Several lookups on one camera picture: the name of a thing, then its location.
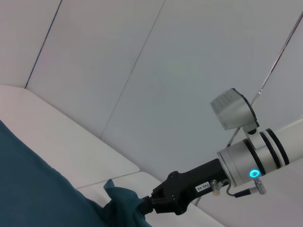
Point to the teal t-shirt with FREE print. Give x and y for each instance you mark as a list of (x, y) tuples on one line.
[(47, 189)]

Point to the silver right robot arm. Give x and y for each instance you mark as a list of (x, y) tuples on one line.
[(248, 158)]

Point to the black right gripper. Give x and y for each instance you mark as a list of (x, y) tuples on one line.
[(189, 184)]

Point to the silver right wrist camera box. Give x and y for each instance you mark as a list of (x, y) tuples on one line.
[(233, 111)]

